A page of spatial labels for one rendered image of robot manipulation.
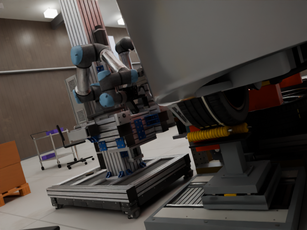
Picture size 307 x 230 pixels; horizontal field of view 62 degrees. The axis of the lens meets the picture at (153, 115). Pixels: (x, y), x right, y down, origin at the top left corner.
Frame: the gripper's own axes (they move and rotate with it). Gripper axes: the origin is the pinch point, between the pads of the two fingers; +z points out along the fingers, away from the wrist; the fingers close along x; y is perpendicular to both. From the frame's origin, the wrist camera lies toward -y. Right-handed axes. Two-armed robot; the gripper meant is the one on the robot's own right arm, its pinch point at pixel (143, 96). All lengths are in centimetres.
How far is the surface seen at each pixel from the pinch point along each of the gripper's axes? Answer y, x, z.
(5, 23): 533, 1038, 526
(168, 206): -76, 6, 3
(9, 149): -15, 293, 46
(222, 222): -75, -39, -16
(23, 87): 229, 1036, 521
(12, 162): -33, 292, 44
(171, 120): -68, 304, 516
